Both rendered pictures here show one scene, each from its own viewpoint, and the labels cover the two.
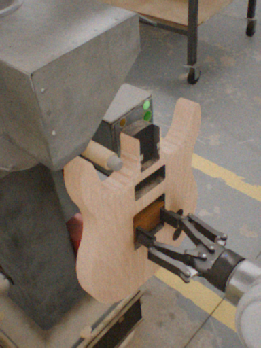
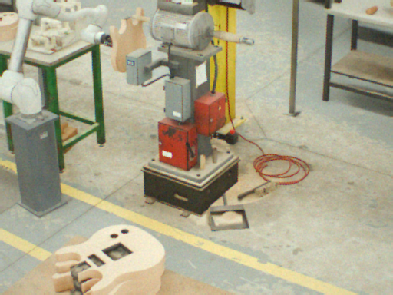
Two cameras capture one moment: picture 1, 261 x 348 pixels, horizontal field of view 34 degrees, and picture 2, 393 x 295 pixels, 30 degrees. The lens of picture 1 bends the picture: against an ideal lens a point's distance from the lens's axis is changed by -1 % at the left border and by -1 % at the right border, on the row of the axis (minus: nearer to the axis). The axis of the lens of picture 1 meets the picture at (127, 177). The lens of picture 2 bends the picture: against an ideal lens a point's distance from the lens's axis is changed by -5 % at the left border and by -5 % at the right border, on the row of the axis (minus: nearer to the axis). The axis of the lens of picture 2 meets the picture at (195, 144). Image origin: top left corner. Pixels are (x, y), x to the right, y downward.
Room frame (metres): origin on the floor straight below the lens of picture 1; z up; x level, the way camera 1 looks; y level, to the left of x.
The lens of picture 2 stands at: (5.49, -0.64, 2.93)
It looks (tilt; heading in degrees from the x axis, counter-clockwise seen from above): 28 degrees down; 167
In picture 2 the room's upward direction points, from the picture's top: straight up
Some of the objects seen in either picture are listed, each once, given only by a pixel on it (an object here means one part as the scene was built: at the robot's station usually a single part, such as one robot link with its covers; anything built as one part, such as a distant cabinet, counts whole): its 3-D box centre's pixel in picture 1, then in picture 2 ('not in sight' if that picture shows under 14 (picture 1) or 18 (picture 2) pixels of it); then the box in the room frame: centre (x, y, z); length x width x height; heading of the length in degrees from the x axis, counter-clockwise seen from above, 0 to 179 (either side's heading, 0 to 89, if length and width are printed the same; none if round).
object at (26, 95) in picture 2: not in sight; (28, 94); (0.82, -0.76, 0.87); 0.18 x 0.16 x 0.22; 43
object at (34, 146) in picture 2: not in sight; (37, 161); (0.82, -0.75, 0.35); 0.28 x 0.28 x 0.70; 36
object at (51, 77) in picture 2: not in sight; (55, 119); (0.39, -0.58, 0.45); 0.05 x 0.05 x 0.90; 43
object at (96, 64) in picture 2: not in sight; (98, 95); (0.05, -0.21, 0.45); 0.05 x 0.05 x 0.90; 43
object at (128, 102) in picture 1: (99, 135); (150, 71); (0.95, 0.06, 0.99); 0.24 x 0.21 x 0.26; 43
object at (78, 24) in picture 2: not in sight; (67, 25); (-0.08, -0.41, 1.02); 0.27 x 0.15 x 0.17; 47
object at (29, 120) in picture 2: not in sight; (32, 114); (0.84, -0.74, 0.73); 0.22 x 0.18 x 0.06; 36
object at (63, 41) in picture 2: not in sight; (55, 36); (0.03, -0.52, 0.98); 0.27 x 0.16 x 0.09; 47
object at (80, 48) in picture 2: not in sight; (51, 87); (0.02, -0.58, 0.55); 0.62 x 0.58 x 0.76; 43
